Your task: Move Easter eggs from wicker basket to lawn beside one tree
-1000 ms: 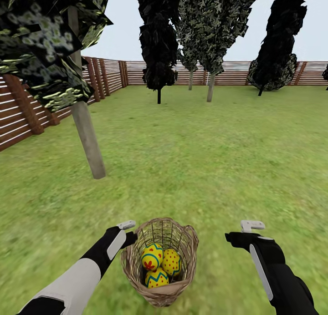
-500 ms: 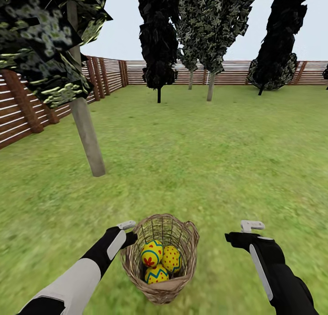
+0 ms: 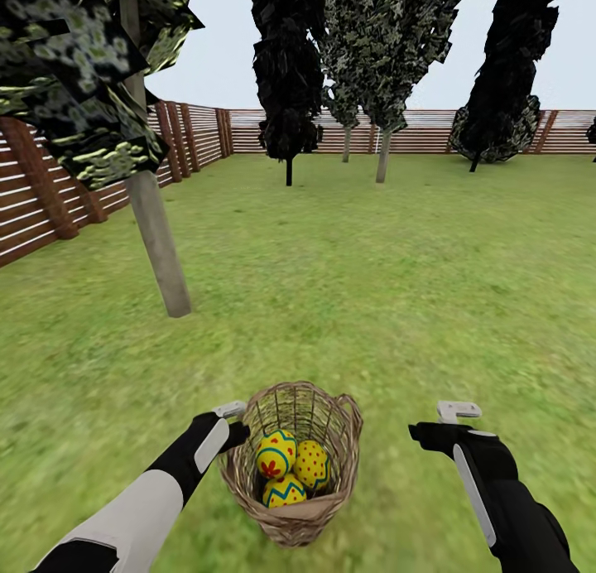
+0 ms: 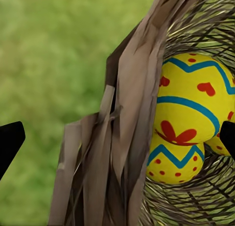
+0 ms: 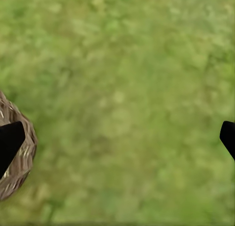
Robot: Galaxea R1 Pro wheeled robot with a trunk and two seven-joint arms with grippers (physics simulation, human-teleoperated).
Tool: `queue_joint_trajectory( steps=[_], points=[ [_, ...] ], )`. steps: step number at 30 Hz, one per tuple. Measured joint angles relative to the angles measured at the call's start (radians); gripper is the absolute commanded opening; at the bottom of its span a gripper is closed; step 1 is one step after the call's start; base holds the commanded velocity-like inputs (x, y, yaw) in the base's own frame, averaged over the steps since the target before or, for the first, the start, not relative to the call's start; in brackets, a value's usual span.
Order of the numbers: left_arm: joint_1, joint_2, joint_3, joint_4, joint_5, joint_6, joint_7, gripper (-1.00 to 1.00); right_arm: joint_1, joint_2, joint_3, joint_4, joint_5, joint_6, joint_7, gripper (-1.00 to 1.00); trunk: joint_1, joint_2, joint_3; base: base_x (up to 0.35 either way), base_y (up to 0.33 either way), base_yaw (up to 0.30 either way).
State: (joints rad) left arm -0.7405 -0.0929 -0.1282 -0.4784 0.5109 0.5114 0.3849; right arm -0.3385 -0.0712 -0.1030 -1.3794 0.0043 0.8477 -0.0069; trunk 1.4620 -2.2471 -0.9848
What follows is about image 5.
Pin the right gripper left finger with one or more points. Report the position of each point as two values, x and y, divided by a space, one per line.
12 136

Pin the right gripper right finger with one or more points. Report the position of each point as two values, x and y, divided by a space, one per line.
227 136

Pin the wicker basket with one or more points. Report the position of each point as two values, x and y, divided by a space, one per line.
21 165

